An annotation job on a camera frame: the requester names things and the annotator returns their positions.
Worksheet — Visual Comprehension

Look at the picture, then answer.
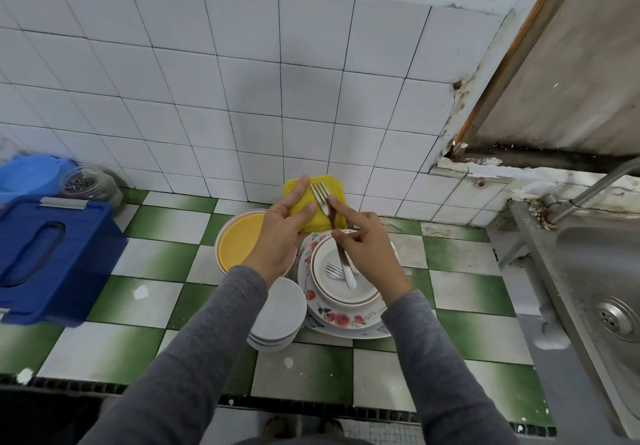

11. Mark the person's right hand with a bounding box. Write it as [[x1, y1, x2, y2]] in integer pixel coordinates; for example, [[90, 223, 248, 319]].
[[327, 196, 414, 307]]

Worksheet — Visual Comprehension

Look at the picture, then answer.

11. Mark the person's left hand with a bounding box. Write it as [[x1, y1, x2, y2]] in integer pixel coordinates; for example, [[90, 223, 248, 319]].
[[243, 176, 316, 286]]

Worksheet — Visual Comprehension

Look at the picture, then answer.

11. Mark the metal fork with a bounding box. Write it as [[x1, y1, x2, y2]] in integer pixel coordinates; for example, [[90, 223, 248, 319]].
[[309, 180, 358, 291], [322, 260, 351, 283]]

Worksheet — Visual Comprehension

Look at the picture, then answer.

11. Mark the stack of small white bowls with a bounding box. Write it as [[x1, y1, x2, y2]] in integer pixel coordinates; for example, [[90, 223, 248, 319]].
[[247, 276, 309, 354]]

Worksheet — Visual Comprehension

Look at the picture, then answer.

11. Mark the person's right forearm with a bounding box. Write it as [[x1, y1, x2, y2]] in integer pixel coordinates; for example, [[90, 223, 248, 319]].
[[382, 288, 521, 445]]

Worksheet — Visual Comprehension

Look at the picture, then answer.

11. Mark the person's black shoe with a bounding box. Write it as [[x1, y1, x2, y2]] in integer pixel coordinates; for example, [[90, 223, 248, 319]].
[[262, 414, 293, 439], [316, 416, 347, 439]]

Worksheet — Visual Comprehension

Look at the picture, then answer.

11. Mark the glass jar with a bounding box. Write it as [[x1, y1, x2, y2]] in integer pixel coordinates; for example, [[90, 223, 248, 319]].
[[60, 164, 126, 211]]

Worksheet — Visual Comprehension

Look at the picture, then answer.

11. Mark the metal faucet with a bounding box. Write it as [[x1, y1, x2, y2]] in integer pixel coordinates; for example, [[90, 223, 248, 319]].
[[540, 156, 640, 226]]

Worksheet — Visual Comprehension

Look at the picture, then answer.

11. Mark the blue plastic box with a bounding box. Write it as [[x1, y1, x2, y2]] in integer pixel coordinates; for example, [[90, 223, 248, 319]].
[[0, 196, 128, 327]]

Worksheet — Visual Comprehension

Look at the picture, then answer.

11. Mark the stainless steel sink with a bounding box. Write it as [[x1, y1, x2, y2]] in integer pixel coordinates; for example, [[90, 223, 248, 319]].
[[510, 198, 640, 441]]

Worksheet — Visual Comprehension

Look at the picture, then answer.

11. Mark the blue plastic bowl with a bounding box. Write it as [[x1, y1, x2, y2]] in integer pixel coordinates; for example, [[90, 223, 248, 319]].
[[0, 154, 79, 204]]

